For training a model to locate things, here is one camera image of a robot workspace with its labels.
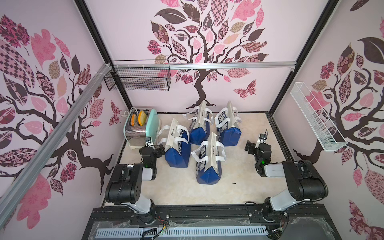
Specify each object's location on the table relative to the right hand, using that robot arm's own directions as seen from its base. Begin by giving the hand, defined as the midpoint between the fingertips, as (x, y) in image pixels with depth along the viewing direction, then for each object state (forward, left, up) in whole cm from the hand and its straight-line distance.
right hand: (255, 142), depth 94 cm
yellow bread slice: (+12, +72, +13) cm, 74 cm away
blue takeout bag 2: (-18, +32, +16) cm, 40 cm away
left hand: (-1, +66, -1) cm, 66 cm away
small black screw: (-23, +17, -8) cm, 29 cm away
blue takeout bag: (-8, +49, +13) cm, 51 cm away
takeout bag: (+9, +34, +16) cm, 39 cm away
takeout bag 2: (+7, +19, +11) cm, 23 cm away
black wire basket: (+57, +85, +12) cm, 103 cm away
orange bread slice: (+10, +77, +14) cm, 79 cm away
